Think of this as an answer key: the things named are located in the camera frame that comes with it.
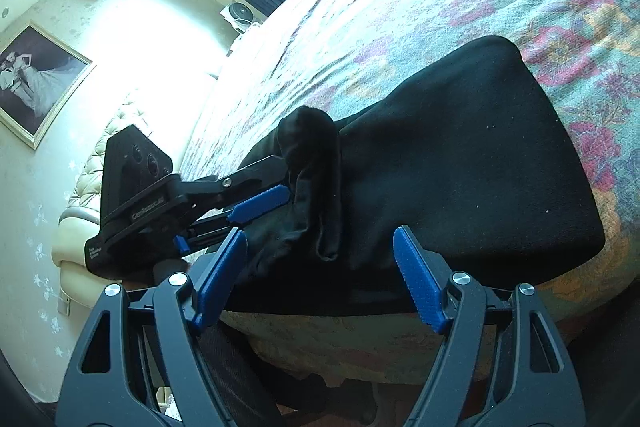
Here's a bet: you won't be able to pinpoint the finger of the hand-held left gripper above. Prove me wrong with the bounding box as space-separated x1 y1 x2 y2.
180 155 293 212
187 185 292 253

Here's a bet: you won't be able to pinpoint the black pants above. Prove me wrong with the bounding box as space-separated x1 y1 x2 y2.
220 35 607 315

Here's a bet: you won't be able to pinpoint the white fan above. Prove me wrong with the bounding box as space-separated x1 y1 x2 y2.
220 0 263 35

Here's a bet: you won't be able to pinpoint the framed wall picture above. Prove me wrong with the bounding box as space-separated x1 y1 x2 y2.
0 21 97 151

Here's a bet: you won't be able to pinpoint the cream tufted headboard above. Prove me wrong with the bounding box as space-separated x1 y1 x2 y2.
52 87 196 303

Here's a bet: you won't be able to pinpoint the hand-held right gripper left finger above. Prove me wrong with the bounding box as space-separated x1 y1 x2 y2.
55 228 281 427

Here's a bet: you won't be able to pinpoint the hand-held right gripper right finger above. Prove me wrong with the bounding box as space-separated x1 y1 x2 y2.
393 226 587 427

